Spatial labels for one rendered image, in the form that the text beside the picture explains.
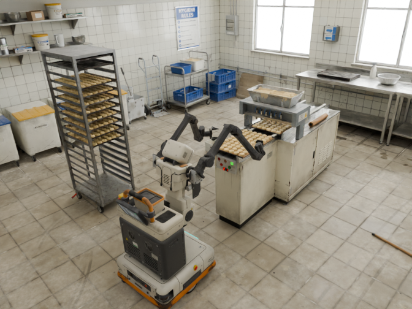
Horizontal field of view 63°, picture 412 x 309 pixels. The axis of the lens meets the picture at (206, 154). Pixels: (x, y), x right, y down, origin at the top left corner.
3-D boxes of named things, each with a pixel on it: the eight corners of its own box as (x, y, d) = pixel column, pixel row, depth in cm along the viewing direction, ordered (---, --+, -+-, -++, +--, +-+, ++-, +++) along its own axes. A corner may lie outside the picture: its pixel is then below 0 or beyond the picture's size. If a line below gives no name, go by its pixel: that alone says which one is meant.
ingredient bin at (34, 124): (32, 164, 521) (18, 117, 486) (17, 152, 561) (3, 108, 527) (65, 152, 554) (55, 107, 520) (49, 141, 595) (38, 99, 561)
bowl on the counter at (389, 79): (372, 84, 544) (374, 76, 538) (381, 80, 564) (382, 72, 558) (394, 87, 522) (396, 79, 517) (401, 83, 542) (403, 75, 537)
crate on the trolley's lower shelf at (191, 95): (190, 94, 767) (189, 85, 758) (203, 97, 745) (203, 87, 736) (173, 100, 727) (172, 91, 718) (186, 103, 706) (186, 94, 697)
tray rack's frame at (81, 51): (137, 194, 429) (116, 48, 349) (102, 213, 395) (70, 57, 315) (107, 178, 467) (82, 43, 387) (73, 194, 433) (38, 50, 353)
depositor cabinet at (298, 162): (286, 153, 527) (290, 101, 490) (331, 167, 485) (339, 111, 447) (238, 187, 442) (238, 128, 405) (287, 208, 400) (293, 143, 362)
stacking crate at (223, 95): (224, 93, 830) (224, 84, 821) (236, 96, 803) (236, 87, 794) (205, 99, 794) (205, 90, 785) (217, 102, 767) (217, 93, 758)
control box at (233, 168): (218, 166, 351) (218, 154, 345) (237, 173, 337) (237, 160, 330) (216, 167, 348) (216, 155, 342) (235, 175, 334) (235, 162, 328)
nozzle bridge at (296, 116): (254, 120, 427) (255, 94, 412) (308, 133, 384) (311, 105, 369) (238, 128, 405) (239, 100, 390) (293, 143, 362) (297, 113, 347)
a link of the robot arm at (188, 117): (186, 107, 309) (195, 111, 306) (189, 115, 321) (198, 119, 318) (159, 147, 296) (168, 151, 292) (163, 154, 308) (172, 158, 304)
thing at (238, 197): (250, 192, 432) (252, 127, 392) (274, 202, 411) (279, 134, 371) (215, 219, 385) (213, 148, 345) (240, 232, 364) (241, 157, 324)
